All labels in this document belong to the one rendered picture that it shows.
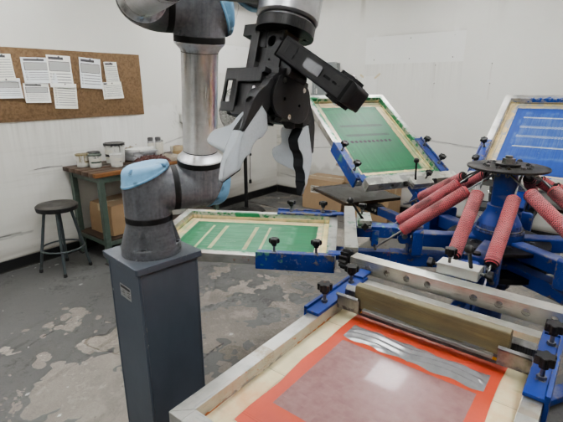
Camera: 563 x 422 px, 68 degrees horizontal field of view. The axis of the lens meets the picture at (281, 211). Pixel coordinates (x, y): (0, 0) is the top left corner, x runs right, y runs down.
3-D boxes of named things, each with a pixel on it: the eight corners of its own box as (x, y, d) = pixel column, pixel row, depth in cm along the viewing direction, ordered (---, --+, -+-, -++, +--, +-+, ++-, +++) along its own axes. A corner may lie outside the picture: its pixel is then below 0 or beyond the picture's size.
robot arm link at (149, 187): (121, 210, 110) (116, 159, 106) (173, 204, 116) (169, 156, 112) (126, 223, 100) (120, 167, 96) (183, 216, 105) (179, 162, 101)
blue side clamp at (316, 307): (317, 332, 119) (318, 311, 117) (303, 326, 122) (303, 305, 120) (367, 293, 142) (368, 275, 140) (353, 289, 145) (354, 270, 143)
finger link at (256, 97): (243, 151, 47) (281, 101, 51) (255, 152, 46) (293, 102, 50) (224, 118, 44) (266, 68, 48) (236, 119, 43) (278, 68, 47)
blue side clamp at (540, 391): (544, 426, 87) (550, 398, 85) (517, 415, 89) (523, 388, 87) (561, 356, 109) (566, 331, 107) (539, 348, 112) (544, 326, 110)
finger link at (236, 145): (193, 177, 48) (237, 122, 52) (230, 183, 44) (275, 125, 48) (178, 156, 45) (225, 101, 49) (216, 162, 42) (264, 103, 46)
